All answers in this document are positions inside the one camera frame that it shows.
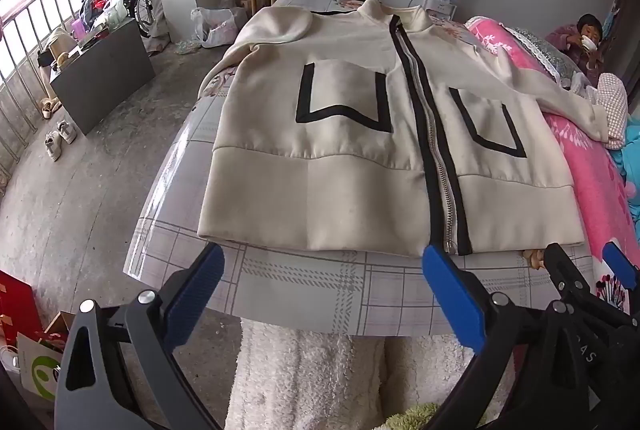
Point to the red box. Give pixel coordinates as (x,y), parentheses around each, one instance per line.
(17,310)

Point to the white plastic bag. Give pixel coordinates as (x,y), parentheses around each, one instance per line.
(217,28)

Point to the checked pink white cloth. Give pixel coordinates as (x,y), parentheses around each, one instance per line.
(612,110)

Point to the wheelchair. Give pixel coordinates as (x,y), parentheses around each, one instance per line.
(142,10)

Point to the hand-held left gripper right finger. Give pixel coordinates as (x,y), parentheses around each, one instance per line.
(452,295)

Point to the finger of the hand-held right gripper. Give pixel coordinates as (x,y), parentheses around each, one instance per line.
(622,262)
(562,275)

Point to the white green paper bag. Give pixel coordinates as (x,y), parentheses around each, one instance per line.
(40,372)

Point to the white bowl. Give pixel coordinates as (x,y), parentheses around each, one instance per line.
(589,44)

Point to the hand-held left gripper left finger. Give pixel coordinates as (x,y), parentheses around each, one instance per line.
(200,290)

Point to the grey lace pillow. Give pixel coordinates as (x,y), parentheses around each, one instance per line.
(545,53)

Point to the pair of beige slippers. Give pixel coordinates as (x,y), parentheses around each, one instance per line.
(50,108)

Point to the white water dispenser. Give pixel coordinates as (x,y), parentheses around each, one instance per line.
(440,9)

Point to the cardboard box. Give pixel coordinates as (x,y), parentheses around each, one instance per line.
(59,325)

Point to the grey cabinet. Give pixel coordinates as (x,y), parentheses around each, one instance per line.
(105,75)

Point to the bed with plaid floral sheet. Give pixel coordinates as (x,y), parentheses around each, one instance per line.
(300,285)

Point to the pink white fleece blanket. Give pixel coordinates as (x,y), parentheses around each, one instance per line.
(590,170)

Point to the green fluffy cloth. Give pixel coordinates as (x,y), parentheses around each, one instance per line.
(412,417)

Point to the metal window railing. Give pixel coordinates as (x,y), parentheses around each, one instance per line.
(30,60)

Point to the cream zip jacket black trim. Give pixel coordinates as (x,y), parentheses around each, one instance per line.
(350,160)

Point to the white fleece garment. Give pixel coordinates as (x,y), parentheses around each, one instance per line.
(310,380)

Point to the white sneaker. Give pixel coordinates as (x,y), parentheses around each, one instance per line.
(67,131)
(53,146)

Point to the teal cloth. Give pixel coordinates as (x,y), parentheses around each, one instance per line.
(631,170)

